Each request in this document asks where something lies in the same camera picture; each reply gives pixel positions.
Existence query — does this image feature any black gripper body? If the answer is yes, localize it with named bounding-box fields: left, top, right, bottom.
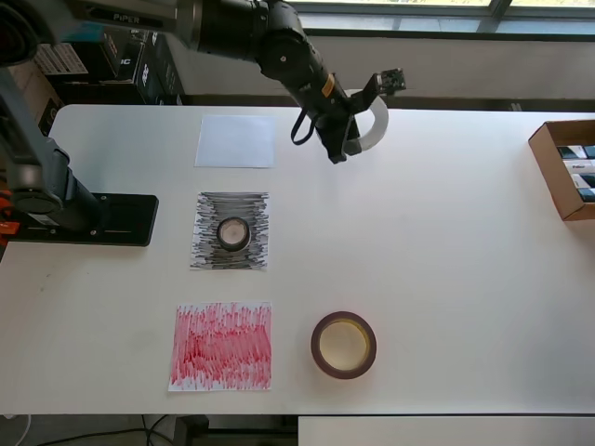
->
left=314, top=95, right=362, bottom=140

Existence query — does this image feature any white tape roll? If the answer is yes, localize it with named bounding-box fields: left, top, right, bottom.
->
left=342, top=88, right=390, bottom=156

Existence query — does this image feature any black tape roll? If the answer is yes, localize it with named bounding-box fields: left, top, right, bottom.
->
left=217, top=216, right=253, bottom=253

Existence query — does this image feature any red tape roll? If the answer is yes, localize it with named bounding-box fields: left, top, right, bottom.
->
left=310, top=310, right=378, bottom=380

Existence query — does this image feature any blank white paper sheet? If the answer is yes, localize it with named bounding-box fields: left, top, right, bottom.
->
left=193, top=114, right=276, bottom=169

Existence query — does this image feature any dark patterned box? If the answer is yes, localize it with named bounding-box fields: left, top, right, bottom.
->
left=137, top=27, right=186, bottom=107

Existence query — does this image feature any open shallow cardboard box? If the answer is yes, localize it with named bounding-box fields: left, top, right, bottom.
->
left=528, top=119, right=595, bottom=222

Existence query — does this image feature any black box red print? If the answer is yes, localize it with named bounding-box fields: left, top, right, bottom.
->
left=101, top=22, right=158, bottom=85

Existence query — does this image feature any red scribbled paper sheet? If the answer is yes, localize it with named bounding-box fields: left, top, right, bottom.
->
left=167, top=301, right=273, bottom=394

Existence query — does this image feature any black box teal lettering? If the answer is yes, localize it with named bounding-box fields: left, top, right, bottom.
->
left=55, top=18, right=117, bottom=46

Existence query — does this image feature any black box white label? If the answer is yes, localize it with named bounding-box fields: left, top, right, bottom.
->
left=34, top=41, right=140, bottom=86

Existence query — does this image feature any tall GX760A cardboard box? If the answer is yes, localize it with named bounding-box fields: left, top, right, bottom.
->
left=18, top=69, right=65, bottom=140

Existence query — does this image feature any white panel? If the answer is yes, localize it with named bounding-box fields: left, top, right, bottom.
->
left=297, top=415, right=595, bottom=446

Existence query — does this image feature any black table leg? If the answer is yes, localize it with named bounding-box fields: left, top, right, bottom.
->
left=175, top=414, right=210, bottom=446

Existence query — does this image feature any camera board with bracket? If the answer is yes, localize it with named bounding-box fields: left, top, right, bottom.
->
left=350, top=67, right=406, bottom=112

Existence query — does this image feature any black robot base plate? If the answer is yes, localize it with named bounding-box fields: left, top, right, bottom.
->
left=18, top=193, right=160, bottom=248

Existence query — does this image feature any black floor cable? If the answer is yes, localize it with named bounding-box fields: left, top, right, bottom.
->
left=139, top=413, right=178, bottom=446

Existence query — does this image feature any white floor cable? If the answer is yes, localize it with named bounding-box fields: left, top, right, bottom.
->
left=0, top=413, right=33, bottom=446

